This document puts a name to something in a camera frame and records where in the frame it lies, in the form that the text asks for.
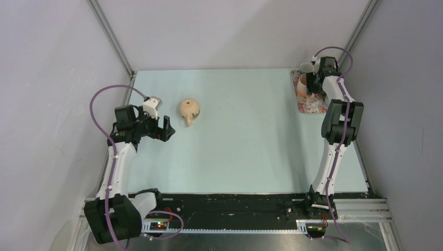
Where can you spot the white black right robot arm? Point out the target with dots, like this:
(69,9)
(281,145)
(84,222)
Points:
(339,129)

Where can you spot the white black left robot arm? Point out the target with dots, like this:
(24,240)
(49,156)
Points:
(117,173)

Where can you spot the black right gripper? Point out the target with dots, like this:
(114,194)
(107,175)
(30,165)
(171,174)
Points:
(311,87)

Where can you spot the floral pattern tray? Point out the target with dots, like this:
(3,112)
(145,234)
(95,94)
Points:
(312,103)

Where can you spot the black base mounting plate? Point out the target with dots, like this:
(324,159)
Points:
(229,212)

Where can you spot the orange mug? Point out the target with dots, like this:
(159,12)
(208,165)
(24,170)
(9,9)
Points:
(301,86)

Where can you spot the aluminium frame rail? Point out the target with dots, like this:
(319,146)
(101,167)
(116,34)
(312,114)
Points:
(348,208)

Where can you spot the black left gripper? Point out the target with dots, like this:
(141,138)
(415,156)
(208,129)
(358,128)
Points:
(159,133)

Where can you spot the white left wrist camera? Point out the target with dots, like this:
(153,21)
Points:
(151,105)

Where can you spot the grey blue mug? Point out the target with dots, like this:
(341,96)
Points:
(306,67)

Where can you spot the tan ceramic mug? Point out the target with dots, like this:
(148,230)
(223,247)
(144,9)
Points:
(189,109)

